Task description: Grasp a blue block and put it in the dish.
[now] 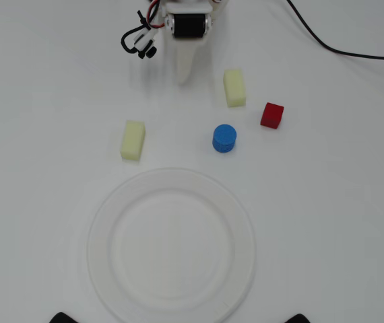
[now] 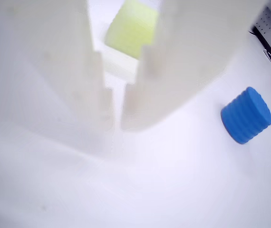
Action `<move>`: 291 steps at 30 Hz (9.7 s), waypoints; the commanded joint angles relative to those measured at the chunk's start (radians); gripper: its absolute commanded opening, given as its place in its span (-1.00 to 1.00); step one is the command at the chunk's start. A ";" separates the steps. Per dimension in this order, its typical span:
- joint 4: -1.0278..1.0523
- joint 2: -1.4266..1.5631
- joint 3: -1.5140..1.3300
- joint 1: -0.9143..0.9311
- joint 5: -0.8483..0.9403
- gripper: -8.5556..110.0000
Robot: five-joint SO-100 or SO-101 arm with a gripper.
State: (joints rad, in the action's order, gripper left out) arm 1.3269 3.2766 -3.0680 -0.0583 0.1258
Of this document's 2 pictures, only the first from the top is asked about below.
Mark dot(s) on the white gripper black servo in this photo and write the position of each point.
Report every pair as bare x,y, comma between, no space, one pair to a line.
187,25

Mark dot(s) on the blue foam cylinder block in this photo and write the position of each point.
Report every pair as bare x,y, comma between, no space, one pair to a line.
224,138

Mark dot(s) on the pale yellow foam block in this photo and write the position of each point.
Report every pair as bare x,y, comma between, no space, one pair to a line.
234,88
133,140

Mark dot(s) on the red foam cube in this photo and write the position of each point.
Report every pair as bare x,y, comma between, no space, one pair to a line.
272,115

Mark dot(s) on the white round plate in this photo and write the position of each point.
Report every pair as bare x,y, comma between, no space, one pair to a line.
171,245

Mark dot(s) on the black camera stand foot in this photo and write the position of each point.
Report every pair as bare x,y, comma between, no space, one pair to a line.
298,318
62,318

